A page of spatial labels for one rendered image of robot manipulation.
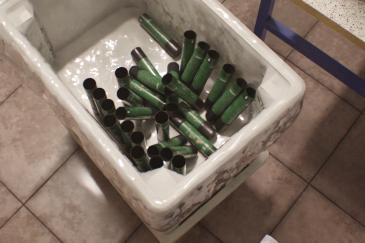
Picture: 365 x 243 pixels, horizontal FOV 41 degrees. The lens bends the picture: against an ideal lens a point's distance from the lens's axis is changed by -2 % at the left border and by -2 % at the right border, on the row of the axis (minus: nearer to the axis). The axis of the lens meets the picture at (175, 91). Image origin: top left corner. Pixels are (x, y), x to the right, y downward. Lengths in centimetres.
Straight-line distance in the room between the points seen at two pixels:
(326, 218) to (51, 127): 97
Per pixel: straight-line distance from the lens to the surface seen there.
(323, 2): 110
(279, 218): 167
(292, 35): 142
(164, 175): 98
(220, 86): 118
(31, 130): 180
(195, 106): 123
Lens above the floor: 161
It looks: 65 degrees down
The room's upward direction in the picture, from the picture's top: 1 degrees counter-clockwise
